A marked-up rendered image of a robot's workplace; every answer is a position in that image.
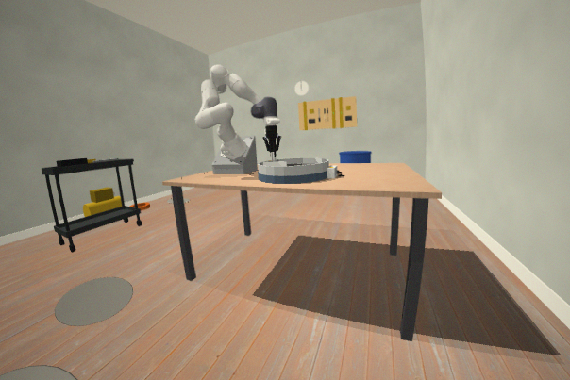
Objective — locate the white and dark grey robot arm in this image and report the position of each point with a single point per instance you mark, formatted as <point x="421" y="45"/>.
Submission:
<point x="213" y="113"/>

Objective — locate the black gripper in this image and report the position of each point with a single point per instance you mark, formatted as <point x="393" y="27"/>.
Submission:
<point x="271" y="135"/>

